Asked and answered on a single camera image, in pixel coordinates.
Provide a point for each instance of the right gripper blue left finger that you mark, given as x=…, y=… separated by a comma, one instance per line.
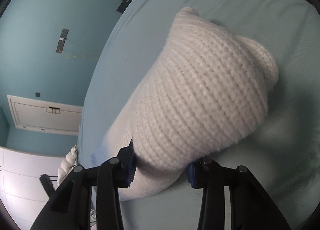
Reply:
x=70, y=205

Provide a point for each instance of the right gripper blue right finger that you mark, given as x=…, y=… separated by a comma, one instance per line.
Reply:
x=251, y=206

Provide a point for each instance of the white and blue knit sweater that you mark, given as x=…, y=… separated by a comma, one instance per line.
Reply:
x=206, y=91

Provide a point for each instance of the white wardrobe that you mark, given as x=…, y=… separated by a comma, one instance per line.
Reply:
x=22, y=193

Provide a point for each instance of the white puffer jacket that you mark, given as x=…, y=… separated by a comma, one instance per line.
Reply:
x=67, y=164

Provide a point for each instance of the white room door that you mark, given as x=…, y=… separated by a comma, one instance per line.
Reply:
x=43, y=116

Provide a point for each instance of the wall power strip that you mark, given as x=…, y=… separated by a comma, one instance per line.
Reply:
x=62, y=40

